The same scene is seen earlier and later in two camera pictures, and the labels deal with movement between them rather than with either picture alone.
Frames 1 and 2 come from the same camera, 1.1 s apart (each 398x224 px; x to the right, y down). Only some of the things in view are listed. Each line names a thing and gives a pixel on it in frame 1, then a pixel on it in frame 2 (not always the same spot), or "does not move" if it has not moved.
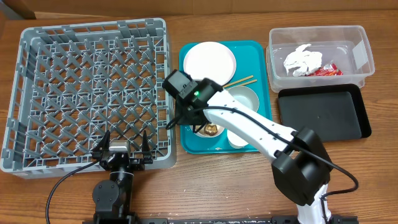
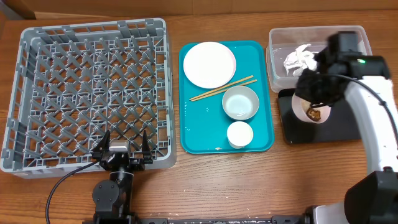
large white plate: [212, 60] does not move
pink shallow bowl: [201, 131] → [300, 106]
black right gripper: [185, 116] → [311, 86]
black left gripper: [139, 163] does not move
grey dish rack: [71, 83] does not move
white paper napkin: [307, 61] does not move
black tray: [334, 112] does not move
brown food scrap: [210, 129] → [314, 114]
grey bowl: [246, 96] does not move
